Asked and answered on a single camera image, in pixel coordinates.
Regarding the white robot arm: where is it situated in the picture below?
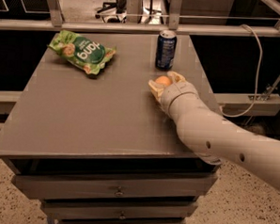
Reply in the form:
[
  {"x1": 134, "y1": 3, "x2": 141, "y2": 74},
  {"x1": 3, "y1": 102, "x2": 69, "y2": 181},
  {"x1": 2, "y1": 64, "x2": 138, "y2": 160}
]
[{"x1": 148, "y1": 72, "x2": 280, "y2": 191}]

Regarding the grey drawer cabinet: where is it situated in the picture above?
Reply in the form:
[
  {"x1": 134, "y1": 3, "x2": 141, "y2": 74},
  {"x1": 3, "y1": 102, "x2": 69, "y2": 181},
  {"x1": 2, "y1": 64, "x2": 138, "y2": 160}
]
[{"x1": 0, "y1": 24, "x2": 244, "y2": 224}]

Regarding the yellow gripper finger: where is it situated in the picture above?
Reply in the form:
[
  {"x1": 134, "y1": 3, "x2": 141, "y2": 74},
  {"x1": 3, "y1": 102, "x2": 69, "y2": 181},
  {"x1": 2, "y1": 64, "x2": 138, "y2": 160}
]
[
  {"x1": 148, "y1": 80, "x2": 165, "y2": 102},
  {"x1": 167, "y1": 72, "x2": 186, "y2": 84}
]

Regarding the orange fruit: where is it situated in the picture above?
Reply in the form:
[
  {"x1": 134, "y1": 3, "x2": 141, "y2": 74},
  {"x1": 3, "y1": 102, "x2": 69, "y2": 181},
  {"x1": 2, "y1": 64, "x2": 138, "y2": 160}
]
[{"x1": 155, "y1": 75, "x2": 173, "y2": 86}]

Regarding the blue pepsi can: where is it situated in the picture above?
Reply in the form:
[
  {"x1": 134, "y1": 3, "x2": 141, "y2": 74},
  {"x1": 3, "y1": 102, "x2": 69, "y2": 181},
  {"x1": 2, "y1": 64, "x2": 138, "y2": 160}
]
[{"x1": 155, "y1": 29, "x2": 177, "y2": 70}]

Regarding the green chip bag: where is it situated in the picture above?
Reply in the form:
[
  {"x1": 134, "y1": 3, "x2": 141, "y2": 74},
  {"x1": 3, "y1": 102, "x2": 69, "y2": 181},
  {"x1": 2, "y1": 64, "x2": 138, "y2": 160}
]
[{"x1": 48, "y1": 30, "x2": 116, "y2": 78}]

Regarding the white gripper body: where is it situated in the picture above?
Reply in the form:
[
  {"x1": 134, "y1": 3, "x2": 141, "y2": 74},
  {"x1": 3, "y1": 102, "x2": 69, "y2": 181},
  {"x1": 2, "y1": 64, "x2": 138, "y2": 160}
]
[{"x1": 160, "y1": 81, "x2": 199, "y2": 115}]

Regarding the black office chair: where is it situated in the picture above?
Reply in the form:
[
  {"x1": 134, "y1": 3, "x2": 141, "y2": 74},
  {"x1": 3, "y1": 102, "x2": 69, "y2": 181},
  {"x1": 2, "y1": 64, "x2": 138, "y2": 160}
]
[{"x1": 95, "y1": 0, "x2": 127, "y2": 24}]

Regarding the top grey drawer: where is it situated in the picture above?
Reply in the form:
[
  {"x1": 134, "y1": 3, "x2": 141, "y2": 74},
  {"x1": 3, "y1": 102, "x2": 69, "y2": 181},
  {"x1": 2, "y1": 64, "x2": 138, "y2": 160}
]
[{"x1": 12, "y1": 172, "x2": 217, "y2": 200}]

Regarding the middle grey drawer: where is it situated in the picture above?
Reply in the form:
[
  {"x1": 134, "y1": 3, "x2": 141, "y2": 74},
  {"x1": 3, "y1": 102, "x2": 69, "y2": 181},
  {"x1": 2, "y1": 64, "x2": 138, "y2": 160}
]
[{"x1": 41, "y1": 200, "x2": 197, "y2": 220}]

